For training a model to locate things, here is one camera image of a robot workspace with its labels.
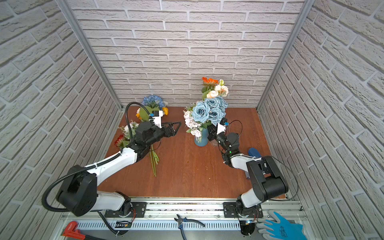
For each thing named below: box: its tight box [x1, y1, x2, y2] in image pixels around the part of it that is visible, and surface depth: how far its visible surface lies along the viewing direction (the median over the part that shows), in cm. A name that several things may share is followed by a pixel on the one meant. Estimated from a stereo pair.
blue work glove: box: [256, 210, 308, 240], surface depth 70 cm
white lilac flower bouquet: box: [183, 103, 202, 143], surface depth 76 cm
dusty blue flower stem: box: [192, 96, 229, 127], surface depth 67 cm
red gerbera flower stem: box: [114, 134, 125, 147], surface depth 95 cm
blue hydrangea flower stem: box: [142, 94, 166, 110], surface depth 112 cm
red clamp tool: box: [63, 221, 86, 240], surface depth 68 cm
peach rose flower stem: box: [206, 79, 229, 99], surface depth 75 cm
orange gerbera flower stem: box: [201, 77, 219, 100], surface depth 77 cm
